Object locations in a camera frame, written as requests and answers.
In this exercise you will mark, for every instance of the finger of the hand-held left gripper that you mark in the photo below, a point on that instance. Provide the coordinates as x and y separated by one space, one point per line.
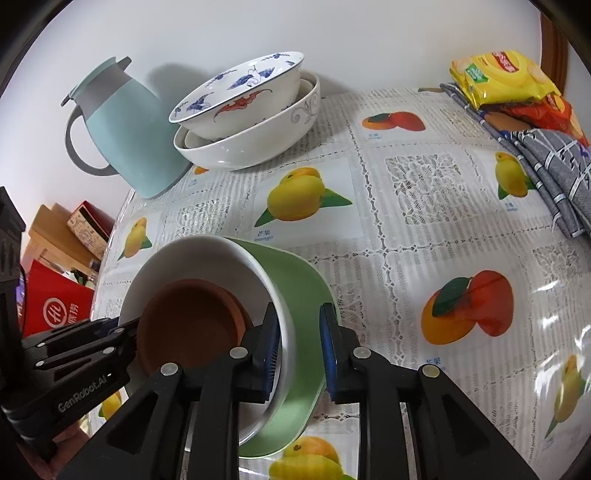
83 341

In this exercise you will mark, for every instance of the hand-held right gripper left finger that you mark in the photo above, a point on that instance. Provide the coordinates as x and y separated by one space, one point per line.
272 350

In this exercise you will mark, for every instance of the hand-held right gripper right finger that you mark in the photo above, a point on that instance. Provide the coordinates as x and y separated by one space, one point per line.
328 350

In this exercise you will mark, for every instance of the small brown clay bowl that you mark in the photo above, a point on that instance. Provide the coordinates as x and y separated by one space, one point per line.
189 323
247 314

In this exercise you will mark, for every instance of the green square plate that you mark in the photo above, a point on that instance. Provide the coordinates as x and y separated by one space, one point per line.
300 286

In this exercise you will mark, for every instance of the small white bowl grey swirl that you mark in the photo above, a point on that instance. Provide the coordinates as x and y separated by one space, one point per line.
194 258

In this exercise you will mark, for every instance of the person's left hand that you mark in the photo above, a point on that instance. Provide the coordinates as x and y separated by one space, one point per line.
62 454

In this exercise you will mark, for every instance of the red paper bag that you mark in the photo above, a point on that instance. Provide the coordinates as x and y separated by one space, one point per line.
51 300

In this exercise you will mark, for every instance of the patterned cardboard box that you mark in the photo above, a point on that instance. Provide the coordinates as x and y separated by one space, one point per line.
87 230

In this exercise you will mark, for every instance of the large white bowl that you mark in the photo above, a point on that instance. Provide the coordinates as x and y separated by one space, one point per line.
240 152

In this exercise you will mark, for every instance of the light blue thermos jug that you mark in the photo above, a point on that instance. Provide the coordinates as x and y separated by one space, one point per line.
129 134

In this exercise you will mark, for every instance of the blue patterned white bowl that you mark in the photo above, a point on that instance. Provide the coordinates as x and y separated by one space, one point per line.
231 83

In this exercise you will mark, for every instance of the grey checked cloth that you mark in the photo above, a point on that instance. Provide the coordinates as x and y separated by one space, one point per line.
554 157

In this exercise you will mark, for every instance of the yellow snack bag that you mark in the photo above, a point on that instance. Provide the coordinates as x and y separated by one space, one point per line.
503 74

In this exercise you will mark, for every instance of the red snack bag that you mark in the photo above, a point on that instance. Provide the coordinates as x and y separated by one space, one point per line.
554 113

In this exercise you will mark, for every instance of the brown wooden door frame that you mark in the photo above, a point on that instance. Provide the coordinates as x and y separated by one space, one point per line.
554 55

